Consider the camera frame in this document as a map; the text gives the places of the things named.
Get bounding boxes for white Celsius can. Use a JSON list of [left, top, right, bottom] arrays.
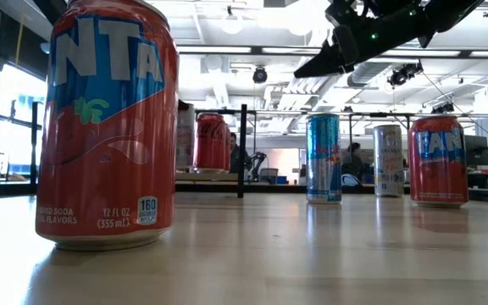
[[373, 124, 405, 198], [175, 103, 196, 171]]

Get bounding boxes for red Fanta strawberry can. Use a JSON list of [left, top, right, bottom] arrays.
[[408, 114, 470, 209], [35, 0, 180, 252]]

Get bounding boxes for black background frame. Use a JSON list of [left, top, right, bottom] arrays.
[[195, 108, 488, 156]]

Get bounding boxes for silver ventilation duct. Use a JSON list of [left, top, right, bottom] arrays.
[[346, 58, 393, 89]]

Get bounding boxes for black monitor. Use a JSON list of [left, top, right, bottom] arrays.
[[463, 135, 488, 167]]

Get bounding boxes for white blue round object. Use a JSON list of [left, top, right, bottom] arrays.
[[340, 172, 362, 187]]

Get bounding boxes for blue silver Red Bull can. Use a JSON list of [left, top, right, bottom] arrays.
[[305, 112, 343, 205]]

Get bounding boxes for long ceiling light fixture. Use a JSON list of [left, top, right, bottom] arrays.
[[175, 44, 488, 59]]

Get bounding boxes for black vertical post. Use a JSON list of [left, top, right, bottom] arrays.
[[236, 103, 248, 199]]

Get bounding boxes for black metal rig frame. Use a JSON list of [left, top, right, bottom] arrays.
[[0, 101, 488, 204]]

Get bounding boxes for round white ceiling lamp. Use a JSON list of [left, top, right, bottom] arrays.
[[220, 12, 245, 36]]

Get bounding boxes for black ceiling track light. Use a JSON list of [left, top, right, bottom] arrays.
[[386, 62, 424, 89]]

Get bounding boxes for yellow hanging cable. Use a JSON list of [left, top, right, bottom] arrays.
[[14, 16, 25, 67]]

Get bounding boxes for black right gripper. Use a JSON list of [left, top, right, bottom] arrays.
[[293, 0, 434, 79]]

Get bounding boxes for black ceiling dome camera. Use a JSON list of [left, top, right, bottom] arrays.
[[252, 66, 269, 85]]

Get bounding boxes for person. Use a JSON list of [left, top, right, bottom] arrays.
[[228, 131, 252, 174], [340, 141, 375, 184]]

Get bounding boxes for grey bin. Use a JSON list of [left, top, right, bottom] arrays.
[[258, 168, 279, 184]]

